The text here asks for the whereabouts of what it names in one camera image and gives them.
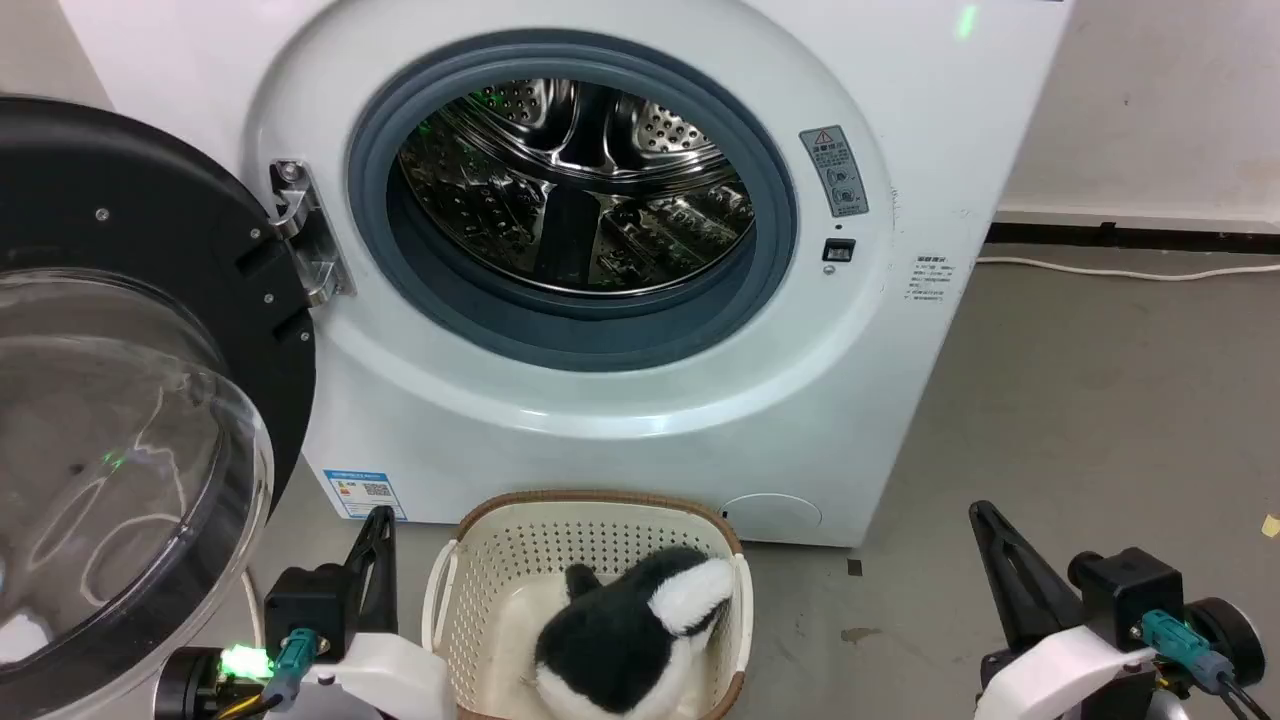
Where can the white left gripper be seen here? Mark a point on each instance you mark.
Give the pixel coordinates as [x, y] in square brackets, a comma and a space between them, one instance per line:
[385, 680]

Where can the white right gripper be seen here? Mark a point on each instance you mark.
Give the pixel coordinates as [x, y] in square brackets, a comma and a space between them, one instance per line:
[1070, 675]

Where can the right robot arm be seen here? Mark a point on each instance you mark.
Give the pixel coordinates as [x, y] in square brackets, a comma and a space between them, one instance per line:
[1225, 640]

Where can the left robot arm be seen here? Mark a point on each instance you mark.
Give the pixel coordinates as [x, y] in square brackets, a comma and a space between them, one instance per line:
[200, 685]

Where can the white front-load washing machine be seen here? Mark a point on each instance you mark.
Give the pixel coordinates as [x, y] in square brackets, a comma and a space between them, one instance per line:
[620, 430]

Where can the blue energy label sticker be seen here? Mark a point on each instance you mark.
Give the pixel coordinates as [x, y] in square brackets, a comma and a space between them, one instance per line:
[363, 493]

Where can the cream plastic laundry basket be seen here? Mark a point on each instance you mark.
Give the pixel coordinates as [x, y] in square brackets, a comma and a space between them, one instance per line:
[480, 600]

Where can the yellow paper scrap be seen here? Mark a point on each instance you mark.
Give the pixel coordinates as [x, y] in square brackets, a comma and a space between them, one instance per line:
[1271, 525]

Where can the black and white plush toy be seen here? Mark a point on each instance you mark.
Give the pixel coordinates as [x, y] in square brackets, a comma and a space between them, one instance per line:
[620, 640]

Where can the round drain filter cover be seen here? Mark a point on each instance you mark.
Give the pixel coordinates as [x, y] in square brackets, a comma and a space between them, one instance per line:
[772, 517]

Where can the small printed text sticker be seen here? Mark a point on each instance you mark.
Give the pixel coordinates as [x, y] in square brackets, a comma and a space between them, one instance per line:
[932, 278]

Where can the grey rubber door gasket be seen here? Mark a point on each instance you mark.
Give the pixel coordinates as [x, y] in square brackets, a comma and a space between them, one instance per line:
[600, 330]

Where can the metal door hinge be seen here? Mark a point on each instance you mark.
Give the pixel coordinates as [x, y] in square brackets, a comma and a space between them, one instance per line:
[305, 235]

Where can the black washer door with glass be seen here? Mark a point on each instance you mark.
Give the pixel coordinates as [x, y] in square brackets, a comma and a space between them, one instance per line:
[120, 330]

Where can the black door latch socket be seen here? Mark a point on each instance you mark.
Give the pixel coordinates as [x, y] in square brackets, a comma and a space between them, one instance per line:
[838, 250]

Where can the steel washer drum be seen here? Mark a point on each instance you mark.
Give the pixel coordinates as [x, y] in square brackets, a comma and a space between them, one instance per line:
[575, 190]

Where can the grey warning sticker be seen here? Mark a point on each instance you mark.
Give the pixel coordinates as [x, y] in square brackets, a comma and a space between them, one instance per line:
[834, 170]

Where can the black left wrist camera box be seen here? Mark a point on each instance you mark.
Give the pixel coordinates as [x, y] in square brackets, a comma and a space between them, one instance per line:
[305, 610]

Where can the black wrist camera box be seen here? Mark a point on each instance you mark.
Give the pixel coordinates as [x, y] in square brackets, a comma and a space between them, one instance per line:
[1125, 595]
[305, 610]

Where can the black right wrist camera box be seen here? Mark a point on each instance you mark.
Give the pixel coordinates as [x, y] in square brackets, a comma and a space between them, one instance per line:
[1125, 595]

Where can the black wall baseboard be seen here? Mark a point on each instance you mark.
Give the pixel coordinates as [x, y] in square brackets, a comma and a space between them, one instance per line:
[1130, 237]

